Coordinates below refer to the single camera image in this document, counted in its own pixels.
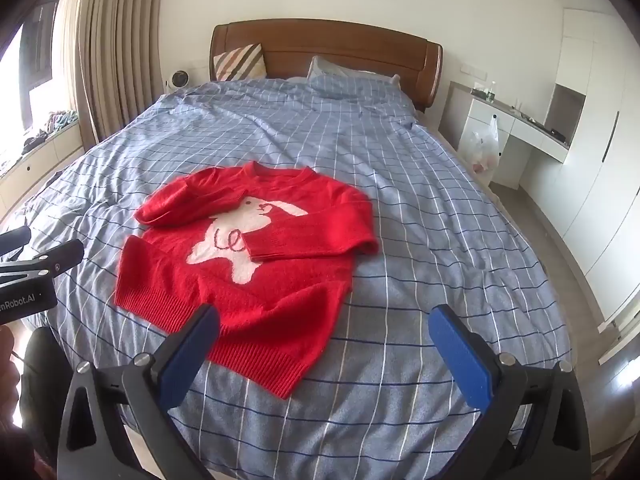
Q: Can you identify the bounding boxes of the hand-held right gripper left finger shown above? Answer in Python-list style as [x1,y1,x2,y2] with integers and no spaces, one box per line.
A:
[56,303,221,480]

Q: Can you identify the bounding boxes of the striped cushion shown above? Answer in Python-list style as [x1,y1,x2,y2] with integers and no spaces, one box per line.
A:
[213,42,267,82]

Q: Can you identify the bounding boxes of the pile of clothes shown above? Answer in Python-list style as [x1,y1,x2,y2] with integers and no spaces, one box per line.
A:
[22,110,80,148]

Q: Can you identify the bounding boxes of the white bedside shelf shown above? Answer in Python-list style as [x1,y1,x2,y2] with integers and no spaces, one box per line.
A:
[440,81,571,191]

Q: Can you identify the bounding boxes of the white wardrobe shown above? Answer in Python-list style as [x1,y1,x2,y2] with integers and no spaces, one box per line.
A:
[520,7,640,326]

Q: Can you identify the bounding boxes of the blue checked duvet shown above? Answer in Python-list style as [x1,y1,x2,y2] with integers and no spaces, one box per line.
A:
[10,76,573,480]

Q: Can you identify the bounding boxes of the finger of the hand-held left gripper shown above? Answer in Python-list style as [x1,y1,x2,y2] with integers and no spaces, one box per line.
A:
[0,240,85,283]
[0,226,32,261]

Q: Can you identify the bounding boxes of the wooden headboard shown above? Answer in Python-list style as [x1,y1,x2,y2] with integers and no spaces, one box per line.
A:
[209,19,444,114]

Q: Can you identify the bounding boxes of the beige curtain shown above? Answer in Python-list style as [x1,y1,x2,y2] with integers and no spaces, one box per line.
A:
[75,0,166,153]

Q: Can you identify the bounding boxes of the white plastic bag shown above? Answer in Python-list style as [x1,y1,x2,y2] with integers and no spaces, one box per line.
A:
[459,115,501,173]

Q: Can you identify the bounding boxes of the window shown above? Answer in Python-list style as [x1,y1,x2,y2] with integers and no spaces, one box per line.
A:
[0,0,58,161]

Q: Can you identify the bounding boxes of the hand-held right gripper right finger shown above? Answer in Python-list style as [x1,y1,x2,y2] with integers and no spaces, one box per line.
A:
[428,304,593,480]

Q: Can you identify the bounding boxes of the white window seat cabinet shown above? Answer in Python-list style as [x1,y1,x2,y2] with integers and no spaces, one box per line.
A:
[0,120,86,211]

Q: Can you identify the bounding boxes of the grey pillow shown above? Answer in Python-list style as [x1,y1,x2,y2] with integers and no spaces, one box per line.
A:
[306,56,402,92]

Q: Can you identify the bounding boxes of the red sweater with white rabbit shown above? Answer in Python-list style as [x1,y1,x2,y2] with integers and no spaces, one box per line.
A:
[114,161,379,400]

